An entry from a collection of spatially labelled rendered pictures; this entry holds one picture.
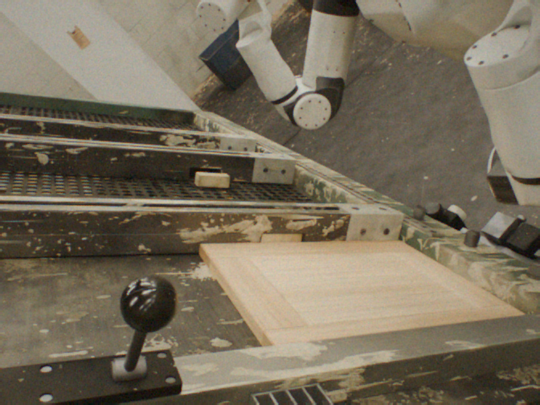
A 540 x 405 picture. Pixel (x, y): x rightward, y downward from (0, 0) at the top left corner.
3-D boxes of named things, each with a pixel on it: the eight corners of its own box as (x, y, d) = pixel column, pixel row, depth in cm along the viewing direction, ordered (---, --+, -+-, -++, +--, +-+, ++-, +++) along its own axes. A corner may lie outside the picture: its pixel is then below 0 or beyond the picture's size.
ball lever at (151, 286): (152, 396, 39) (189, 311, 30) (103, 403, 37) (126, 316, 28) (146, 353, 41) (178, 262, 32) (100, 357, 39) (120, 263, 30)
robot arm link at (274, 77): (239, 51, 97) (284, 123, 108) (243, 66, 89) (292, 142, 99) (282, 22, 96) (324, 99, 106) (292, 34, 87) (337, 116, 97)
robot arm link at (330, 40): (329, 109, 109) (348, 7, 98) (345, 132, 99) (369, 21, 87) (280, 107, 107) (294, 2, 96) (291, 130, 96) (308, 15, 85)
